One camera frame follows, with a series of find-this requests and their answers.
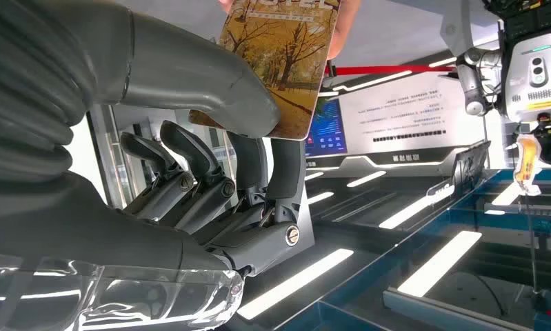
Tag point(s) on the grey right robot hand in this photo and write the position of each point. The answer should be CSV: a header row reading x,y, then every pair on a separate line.
x,y
97,237

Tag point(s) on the large white display signboard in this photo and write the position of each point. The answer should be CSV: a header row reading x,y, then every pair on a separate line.
x,y
394,114

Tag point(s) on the red barrier belt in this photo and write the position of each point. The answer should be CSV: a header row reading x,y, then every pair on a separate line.
x,y
385,70

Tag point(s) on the yellow tag in clear pouch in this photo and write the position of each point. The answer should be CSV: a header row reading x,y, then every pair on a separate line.
x,y
526,164

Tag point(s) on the white machine with lenses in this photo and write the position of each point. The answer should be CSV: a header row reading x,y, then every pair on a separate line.
x,y
544,91

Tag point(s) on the metal glass door frame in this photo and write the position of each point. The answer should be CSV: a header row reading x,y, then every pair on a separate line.
x,y
102,151

